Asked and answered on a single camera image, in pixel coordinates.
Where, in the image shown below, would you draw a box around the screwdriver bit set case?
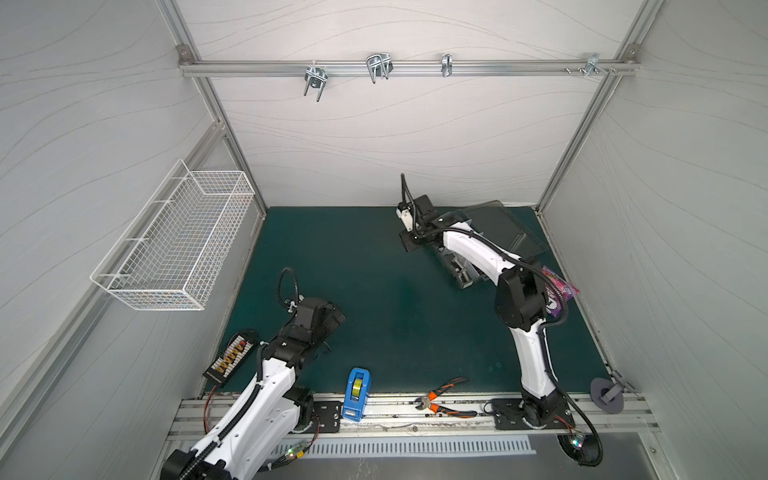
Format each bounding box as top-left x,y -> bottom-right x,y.
202,329 -> 260,387

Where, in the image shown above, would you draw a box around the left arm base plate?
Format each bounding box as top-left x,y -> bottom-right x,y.
292,401 -> 342,434

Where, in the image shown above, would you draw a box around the aluminium crossbar rail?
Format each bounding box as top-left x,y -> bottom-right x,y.
180,56 -> 641,78

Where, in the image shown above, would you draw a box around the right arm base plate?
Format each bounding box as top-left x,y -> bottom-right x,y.
490,391 -> 575,431

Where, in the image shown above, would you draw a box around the pink Fox's candy bag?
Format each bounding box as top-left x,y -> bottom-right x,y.
542,266 -> 580,318

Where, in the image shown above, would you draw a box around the metal u-bolt clamp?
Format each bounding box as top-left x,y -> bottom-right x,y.
303,64 -> 328,102
365,52 -> 394,84

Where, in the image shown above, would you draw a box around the metal bracket right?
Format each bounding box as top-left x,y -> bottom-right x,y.
563,53 -> 618,78

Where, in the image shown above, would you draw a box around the orange handled pliers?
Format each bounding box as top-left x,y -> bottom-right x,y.
413,376 -> 479,419

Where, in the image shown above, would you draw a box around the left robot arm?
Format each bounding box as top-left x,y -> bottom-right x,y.
160,297 -> 346,479

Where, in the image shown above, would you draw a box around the grey tape spool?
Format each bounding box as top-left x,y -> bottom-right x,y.
590,378 -> 624,414

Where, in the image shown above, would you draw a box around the blue tape dispenser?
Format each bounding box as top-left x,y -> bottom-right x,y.
341,368 -> 371,422

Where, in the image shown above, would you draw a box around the metal hook clamp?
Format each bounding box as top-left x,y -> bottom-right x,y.
441,53 -> 453,78

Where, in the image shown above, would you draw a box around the clear compartment organizer box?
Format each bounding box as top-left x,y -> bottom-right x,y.
432,200 -> 549,289

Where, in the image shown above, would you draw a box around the metal U-bolt clamp left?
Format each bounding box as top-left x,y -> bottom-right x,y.
303,64 -> 328,102

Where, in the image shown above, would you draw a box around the metal U-bolt clamp middle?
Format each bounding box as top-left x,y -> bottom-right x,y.
365,52 -> 394,84

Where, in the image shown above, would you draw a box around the white wire basket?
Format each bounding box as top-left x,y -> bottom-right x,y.
90,159 -> 255,311

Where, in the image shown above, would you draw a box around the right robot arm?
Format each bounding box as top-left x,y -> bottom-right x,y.
397,189 -> 565,429

